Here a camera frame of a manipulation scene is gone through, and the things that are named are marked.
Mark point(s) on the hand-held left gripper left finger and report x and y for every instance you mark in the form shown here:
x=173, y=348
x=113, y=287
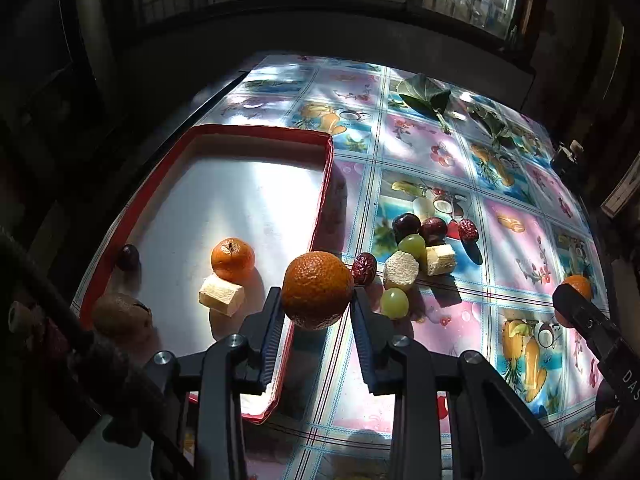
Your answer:
x=270, y=332

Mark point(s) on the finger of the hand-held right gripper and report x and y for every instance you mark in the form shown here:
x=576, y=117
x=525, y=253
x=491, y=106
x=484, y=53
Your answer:
x=590, y=320

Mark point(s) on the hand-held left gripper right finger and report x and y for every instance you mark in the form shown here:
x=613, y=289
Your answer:
x=362, y=341

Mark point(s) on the small orange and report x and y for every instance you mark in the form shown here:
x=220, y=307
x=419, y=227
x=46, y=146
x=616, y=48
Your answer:
x=579, y=285

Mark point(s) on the large orange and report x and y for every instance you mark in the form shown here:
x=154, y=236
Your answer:
x=317, y=290

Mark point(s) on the red rimmed white tray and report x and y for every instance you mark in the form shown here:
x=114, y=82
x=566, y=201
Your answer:
x=200, y=200

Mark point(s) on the green grape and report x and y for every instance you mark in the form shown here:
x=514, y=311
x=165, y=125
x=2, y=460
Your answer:
x=394, y=302
x=412, y=245

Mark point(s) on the beige cake block in tray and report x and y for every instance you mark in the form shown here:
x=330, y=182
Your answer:
x=221, y=297

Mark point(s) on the red date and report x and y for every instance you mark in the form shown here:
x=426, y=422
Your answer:
x=469, y=230
x=364, y=269

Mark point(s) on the round rice cake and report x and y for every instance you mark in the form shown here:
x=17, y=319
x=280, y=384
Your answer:
x=400, y=270

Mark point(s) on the small mandarin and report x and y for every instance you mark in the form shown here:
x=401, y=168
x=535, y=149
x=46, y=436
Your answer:
x=232, y=259

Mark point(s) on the beige cake block on table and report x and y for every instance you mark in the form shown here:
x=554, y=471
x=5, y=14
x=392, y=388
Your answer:
x=441, y=259

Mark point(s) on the dark purple plum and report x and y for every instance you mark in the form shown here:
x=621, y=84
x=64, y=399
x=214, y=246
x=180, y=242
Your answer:
x=405, y=225

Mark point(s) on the dark red plum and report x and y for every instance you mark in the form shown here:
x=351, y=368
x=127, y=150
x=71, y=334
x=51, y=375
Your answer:
x=434, y=229

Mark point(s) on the brown kiwi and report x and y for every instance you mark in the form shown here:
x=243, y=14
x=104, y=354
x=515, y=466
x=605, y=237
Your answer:
x=121, y=316

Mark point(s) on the dark purple grape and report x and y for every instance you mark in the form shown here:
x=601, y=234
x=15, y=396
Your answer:
x=128, y=257

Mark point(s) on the fruit print tablecloth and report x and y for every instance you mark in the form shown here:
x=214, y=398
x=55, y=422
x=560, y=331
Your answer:
x=450, y=175

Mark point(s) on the green leafy twig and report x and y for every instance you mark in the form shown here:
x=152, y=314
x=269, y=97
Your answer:
x=492, y=122

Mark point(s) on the large green leaf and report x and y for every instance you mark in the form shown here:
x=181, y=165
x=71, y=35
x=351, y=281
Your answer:
x=422, y=92

